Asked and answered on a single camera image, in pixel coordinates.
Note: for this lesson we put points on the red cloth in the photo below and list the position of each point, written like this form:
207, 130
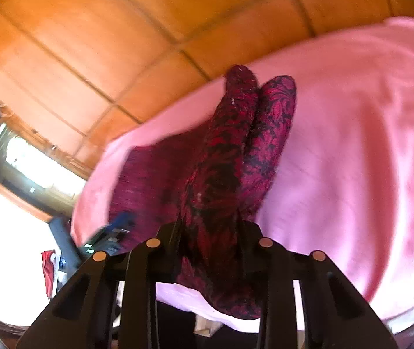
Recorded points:
48, 271

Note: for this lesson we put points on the wooden framed window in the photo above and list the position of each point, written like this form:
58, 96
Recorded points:
28, 160

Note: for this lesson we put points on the pink bedsheet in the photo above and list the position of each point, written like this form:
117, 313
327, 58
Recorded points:
338, 134

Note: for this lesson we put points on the red black patterned garment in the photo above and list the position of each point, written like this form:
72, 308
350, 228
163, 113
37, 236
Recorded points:
225, 160

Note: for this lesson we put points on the white cloth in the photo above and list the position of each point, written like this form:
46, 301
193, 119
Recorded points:
207, 326

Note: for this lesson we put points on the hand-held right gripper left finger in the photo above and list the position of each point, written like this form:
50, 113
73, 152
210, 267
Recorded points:
168, 252

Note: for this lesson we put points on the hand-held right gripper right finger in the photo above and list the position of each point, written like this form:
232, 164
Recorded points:
252, 254

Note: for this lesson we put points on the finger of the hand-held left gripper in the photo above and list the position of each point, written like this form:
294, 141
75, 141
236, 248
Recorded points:
122, 221

